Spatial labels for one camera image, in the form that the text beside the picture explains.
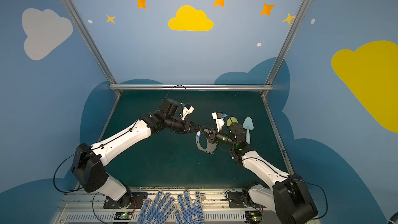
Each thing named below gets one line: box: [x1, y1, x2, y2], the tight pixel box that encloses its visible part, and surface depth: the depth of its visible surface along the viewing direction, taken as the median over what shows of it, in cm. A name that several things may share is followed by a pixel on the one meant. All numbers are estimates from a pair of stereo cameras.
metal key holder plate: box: [195, 132, 217, 153], surface depth 95 cm
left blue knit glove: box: [137, 190, 177, 224], surface depth 73 cm
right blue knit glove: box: [174, 189, 205, 224], surface depth 73 cm
